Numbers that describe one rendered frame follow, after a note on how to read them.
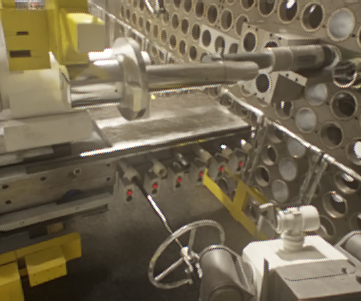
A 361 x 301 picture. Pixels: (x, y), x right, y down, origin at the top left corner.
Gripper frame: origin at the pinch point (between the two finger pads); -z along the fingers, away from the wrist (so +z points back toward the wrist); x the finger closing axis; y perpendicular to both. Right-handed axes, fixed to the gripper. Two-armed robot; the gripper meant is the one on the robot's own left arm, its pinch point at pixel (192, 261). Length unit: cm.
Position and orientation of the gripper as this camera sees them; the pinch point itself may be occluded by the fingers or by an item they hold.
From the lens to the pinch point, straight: 151.3
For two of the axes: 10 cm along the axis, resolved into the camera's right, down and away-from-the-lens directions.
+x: -8.6, 1.7, -4.8
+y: -1.2, 8.5, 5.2
